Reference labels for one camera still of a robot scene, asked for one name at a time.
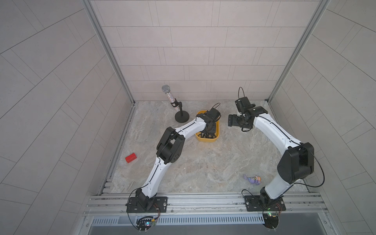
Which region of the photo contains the purple toy figure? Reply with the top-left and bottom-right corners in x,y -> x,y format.
243,175 -> 261,185

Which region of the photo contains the yellow plastic storage box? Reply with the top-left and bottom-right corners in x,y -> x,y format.
195,112 -> 221,143

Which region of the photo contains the right circuit board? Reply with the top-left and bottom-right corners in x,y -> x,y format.
262,211 -> 280,231

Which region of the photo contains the circuit board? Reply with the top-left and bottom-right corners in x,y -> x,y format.
136,216 -> 156,232
262,211 -> 280,231

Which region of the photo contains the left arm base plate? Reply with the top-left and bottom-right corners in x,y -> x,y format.
126,196 -> 168,213

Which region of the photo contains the left circuit board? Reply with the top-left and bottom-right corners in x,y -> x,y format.
136,216 -> 156,232

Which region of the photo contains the red block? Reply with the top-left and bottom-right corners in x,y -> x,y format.
125,153 -> 137,163

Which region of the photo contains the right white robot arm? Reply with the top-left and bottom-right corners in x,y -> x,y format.
228,106 -> 314,208

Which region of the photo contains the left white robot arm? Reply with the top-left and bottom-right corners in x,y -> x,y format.
136,111 -> 221,211

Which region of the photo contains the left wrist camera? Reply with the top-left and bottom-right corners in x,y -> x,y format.
206,108 -> 221,122

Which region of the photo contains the aluminium front rail frame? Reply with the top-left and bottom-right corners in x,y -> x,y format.
83,192 -> 328,216

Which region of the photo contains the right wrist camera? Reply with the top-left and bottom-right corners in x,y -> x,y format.
235,97 -> 256,114

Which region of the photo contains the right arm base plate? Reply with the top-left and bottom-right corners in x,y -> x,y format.
244,195 -> 286,212

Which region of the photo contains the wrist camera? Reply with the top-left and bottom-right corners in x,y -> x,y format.
235,97 -> 256,114
206,108 -> 221,122

